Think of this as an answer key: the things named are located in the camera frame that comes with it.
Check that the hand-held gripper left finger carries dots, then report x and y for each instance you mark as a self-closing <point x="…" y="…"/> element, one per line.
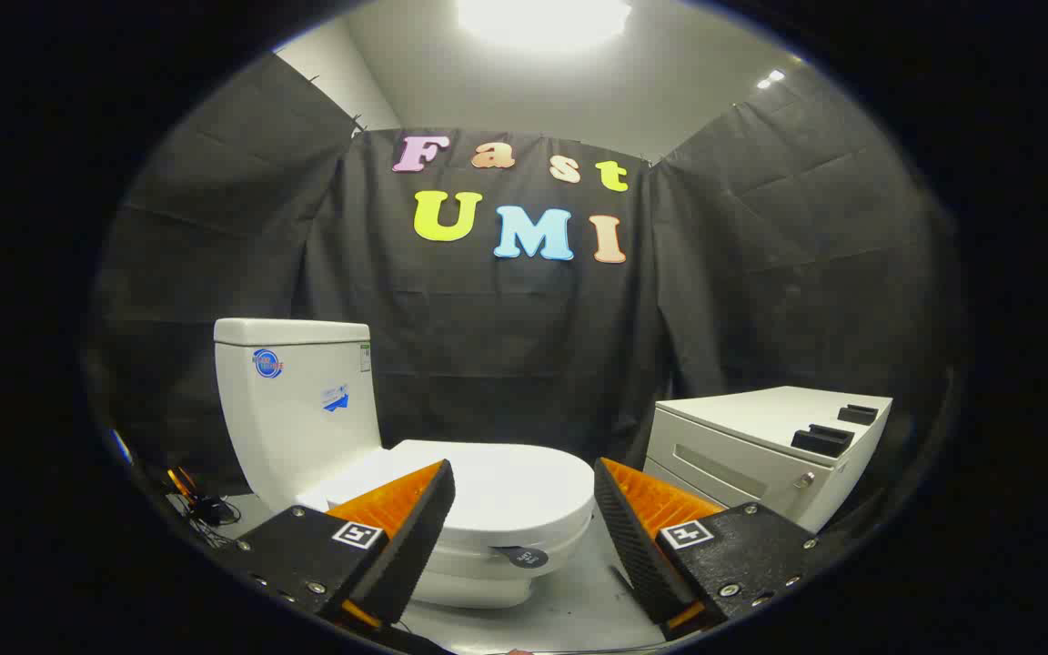
<point x="415" y="537"/>

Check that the white drawer cabinet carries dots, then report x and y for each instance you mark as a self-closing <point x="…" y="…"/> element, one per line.
<point x="742" y="455"/>

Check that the black backdrop cloth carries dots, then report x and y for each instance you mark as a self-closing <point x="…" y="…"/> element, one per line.
<point x="506" y="346"/>

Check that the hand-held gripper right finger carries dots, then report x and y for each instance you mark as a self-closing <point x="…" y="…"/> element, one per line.
<point x="633" y="537"/>

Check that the small black block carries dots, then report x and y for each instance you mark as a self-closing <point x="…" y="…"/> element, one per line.
<point x="822" y="440"/>
<point x="858" y="414"/>

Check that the black round lid tab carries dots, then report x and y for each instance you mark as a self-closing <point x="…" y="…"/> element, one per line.
<point x="524" y="556"/>

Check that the white ceramic toilet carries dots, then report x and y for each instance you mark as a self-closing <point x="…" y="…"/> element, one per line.
<point x="297" y="409"/>

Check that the white toilet lid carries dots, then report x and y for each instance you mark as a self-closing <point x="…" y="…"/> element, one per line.
<point x="515" y="491"/>

